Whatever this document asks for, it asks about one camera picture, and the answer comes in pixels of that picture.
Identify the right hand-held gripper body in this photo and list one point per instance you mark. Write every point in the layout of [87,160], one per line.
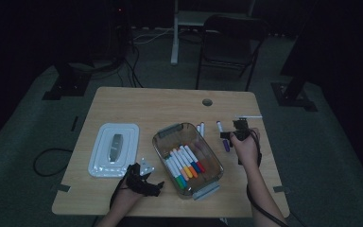
[240,126]

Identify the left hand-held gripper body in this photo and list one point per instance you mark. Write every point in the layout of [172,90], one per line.
[145,167]

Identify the white marker purple cap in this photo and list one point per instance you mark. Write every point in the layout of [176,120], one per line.
[226,146]

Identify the white marker light blue cap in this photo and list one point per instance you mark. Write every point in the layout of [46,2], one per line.
[184,184]

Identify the white marker brown cap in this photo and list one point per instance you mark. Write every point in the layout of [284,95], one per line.
[202,129]

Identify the white marker magenta cap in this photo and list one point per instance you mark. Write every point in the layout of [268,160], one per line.
[198,128]

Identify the white marker yellow cap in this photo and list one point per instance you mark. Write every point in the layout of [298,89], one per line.
[187,173]

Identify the white box lid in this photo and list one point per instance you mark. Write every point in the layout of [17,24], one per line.
[129,138]

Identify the clear plastic storage box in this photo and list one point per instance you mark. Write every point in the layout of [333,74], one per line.
[170,142]

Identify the white marker orange cap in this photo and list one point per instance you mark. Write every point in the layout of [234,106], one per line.
[193,172]

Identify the white marker red cap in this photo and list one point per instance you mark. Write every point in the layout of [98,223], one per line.
[201,167]

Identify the person's right hand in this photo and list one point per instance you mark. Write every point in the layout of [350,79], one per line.
[247,151]

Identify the person's left hand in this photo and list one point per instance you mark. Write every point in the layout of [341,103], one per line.
[126,198]

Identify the black metal stand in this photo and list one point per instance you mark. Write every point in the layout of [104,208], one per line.
[296,91]
[69,85]

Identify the grey tape piece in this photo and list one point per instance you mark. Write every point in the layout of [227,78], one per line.
[61,188]
[280,189]

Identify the black folding chair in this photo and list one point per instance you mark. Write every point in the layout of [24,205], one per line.
[230,47]

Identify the small black strip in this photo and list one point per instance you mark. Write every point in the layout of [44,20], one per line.
[74,123]

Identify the grey round stand base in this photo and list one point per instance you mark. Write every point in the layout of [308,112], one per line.
[85,66]

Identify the dark equipment tower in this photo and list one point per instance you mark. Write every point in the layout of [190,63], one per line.
[119,31]

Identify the white desk frame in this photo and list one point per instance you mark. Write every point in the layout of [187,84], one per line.
[175,47]

